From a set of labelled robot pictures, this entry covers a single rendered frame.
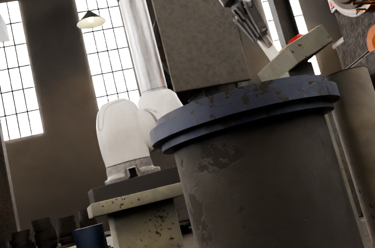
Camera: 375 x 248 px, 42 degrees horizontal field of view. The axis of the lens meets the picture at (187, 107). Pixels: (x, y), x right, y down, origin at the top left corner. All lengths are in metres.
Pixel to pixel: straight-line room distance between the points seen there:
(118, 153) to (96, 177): 10.28
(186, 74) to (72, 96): 7.79
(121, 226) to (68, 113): 10.62
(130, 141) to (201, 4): 3.47
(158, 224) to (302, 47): 0.73
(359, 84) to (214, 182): 0.70
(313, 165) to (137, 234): 0.92
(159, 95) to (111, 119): 0.22
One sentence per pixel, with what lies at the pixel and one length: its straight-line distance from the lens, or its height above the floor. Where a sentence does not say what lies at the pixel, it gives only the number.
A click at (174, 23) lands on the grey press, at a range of 4.78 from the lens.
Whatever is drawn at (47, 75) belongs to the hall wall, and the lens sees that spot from 12.41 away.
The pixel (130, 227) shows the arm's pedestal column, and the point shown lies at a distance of 1.55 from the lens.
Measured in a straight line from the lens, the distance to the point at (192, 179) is 0.74.
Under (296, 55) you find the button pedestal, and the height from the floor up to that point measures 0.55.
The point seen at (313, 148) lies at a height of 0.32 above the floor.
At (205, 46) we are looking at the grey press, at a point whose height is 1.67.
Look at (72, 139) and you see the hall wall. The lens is 12.00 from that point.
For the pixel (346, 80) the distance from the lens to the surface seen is 1.32.
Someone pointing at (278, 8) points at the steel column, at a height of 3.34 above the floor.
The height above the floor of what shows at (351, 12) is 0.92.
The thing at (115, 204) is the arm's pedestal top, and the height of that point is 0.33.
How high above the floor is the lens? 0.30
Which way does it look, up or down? 10 degrees up
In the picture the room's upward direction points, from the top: 14 degrees counter-clockwise
